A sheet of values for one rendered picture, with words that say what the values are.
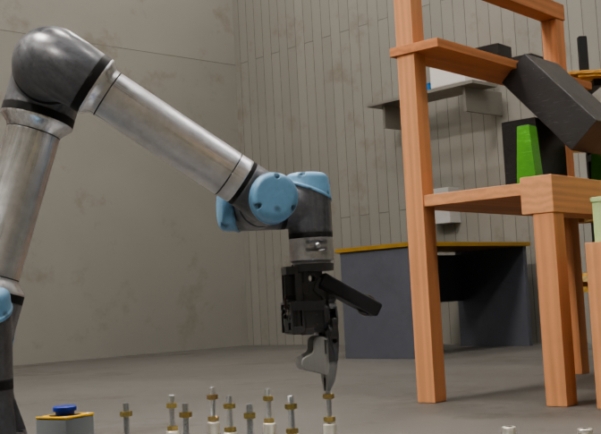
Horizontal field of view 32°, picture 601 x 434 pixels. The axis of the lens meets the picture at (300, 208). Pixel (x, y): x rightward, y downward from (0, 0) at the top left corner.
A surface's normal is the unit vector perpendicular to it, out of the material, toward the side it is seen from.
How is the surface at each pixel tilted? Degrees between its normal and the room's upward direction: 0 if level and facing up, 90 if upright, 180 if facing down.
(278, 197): 90
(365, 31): 90
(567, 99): 90
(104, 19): 90
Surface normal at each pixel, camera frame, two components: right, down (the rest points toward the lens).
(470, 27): -0.73, -0.02
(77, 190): 0.68, -0.10
